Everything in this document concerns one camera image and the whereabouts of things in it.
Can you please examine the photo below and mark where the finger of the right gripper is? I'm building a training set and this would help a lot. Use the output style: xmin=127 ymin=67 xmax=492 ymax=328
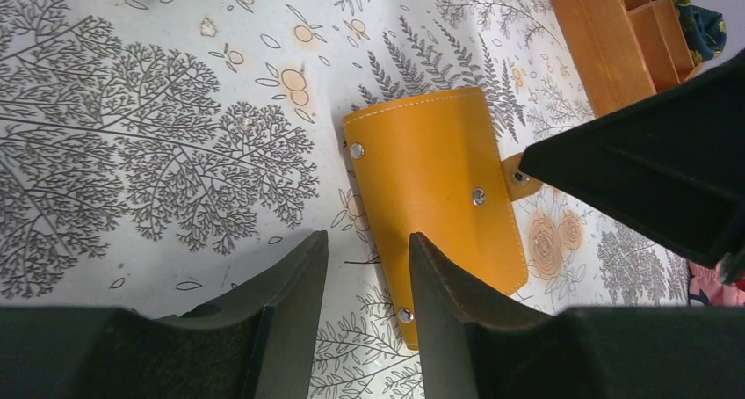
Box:
xmin=519 ymin=54 xmax=744 ymax=283

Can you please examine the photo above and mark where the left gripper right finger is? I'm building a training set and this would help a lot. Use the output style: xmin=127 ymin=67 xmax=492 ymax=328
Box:
xmin=409 ymin=233 xmax=550 ymax=398

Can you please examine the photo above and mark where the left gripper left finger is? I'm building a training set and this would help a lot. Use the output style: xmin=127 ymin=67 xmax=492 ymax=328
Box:
xmin=156 ymin=231 xmax=329 ymax=398

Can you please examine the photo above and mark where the yellow leather card holder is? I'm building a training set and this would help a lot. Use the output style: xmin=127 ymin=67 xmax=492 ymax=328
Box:
xmin=342 ymin=87 xmax=541 ymax=350

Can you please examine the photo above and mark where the orange wooden compartment tray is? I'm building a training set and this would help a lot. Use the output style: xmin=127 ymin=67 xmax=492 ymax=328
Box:
xmin=550 ymin=0 xmax=702 ymax=116

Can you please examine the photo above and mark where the floral patterned table mat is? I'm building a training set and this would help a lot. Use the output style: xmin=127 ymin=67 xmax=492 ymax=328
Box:
xmin=0 ymin=0 xmax=699 ymax=399

